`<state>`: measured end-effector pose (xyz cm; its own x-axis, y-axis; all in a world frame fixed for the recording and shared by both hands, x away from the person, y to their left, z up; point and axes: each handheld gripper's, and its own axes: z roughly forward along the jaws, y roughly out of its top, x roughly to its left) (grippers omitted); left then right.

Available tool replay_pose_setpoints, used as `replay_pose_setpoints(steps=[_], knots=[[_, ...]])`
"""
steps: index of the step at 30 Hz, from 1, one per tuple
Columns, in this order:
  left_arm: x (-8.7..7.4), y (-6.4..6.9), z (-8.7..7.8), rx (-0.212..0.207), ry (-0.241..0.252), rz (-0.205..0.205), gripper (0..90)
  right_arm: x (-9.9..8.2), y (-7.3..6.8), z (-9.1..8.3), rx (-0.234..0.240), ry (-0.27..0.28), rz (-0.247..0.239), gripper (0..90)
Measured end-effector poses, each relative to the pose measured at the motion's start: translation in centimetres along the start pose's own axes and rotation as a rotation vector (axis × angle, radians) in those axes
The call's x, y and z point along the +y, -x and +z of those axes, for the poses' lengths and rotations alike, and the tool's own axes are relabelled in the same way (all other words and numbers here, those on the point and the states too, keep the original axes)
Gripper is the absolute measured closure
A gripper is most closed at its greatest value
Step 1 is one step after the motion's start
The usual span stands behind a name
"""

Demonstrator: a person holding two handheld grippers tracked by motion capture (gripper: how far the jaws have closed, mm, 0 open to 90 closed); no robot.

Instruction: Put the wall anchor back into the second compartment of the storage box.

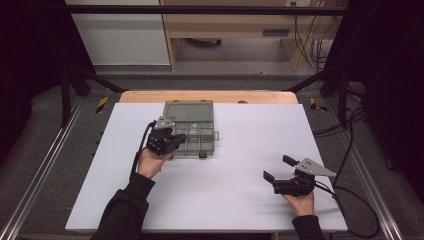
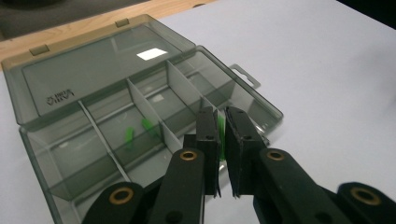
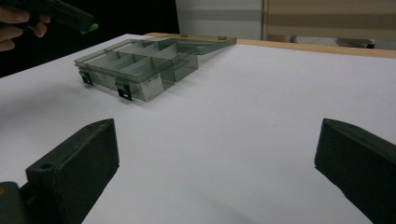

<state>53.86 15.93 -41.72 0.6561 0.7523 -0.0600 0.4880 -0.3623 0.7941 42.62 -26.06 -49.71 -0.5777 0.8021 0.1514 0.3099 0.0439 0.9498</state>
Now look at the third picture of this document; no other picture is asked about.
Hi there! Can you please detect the clear grey compartment box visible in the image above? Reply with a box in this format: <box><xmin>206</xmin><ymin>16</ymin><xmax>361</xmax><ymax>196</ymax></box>
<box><xmin>74</xmin><ymin>35</ymin><xmax>238</xmax><ymax>103</ymax></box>

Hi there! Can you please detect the wooden desk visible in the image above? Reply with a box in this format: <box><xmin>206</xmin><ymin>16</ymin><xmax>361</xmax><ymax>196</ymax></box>
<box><xmin>261</xmin><ymin>0</ymin><xmax>396</xmax><ymax>43</ymax></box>

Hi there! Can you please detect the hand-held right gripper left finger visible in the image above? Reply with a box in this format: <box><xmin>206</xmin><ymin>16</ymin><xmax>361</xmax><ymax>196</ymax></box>
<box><xmin>26</xmin><ymin>118</ymin><xmax>120</xmax><ymax>224</ymax></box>

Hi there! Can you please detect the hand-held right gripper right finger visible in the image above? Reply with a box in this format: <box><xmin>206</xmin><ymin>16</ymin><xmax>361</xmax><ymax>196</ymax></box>
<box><xmin>314</xmin><ymin>118</ymin><xmax>396</xmax><ymax>224</ymax></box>

